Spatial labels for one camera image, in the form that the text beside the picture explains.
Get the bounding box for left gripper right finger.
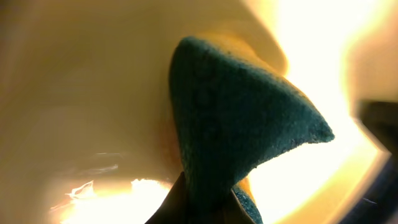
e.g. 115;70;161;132
222;191;254;224

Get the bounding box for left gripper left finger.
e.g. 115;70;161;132
145;172;187;224

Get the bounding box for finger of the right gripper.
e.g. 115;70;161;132
358;100;397;152

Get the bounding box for green yellow sponge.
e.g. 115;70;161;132
169;37;335;223

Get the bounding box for yellow plate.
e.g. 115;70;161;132
1;1;397;223

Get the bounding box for black round tray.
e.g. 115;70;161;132
339;157;397;224

